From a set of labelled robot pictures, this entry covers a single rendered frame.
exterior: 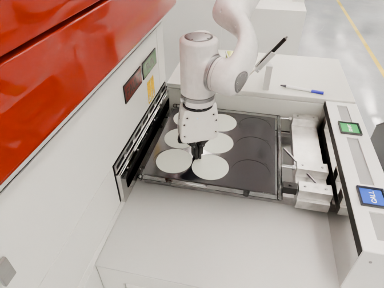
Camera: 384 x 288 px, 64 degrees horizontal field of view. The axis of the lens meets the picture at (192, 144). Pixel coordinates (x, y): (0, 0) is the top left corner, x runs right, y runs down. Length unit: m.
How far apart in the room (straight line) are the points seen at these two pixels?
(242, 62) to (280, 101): 0.44
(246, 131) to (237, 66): 0.36
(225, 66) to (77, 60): 0.30
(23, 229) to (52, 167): 0.10
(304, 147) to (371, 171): 0.22
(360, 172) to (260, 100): 0.41
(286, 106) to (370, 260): 0.57
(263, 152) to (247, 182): 0.13
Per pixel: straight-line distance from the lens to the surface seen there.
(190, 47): 0.66
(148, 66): 0.90
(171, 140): 0.92
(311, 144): 1.00
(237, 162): 0.85
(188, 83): 0.69
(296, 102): 1.07
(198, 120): 0.75
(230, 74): 0.64
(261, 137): 0.95
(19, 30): 0.38
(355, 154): 0.89
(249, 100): 1.07
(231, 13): 0.72
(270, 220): 0.83
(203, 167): 0.83
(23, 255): 0.53
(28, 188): 0.50
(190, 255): 0.75
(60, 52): 0.44
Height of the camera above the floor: 1.46
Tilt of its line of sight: 38 degrees down
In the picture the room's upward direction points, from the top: straight up
